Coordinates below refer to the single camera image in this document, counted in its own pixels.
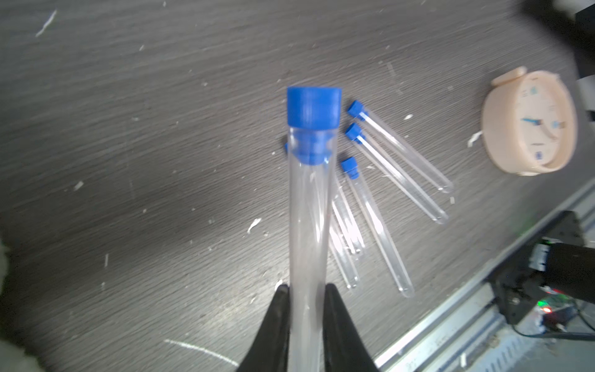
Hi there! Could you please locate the right electronics board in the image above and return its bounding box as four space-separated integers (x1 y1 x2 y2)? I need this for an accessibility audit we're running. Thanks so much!
536 294 578 333

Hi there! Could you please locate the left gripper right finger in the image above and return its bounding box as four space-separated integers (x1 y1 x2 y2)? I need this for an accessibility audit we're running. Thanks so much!
322 283 379 372

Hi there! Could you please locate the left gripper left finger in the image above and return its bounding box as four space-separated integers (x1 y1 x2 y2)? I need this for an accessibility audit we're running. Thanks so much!
236 285 291 372

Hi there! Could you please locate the test tube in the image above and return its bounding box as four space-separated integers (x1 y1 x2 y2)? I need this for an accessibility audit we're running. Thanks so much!
333 175 365 255
329 217 359 289
345 123 449 225
341 157 415 298
347 100 453 194
287 87 342 371

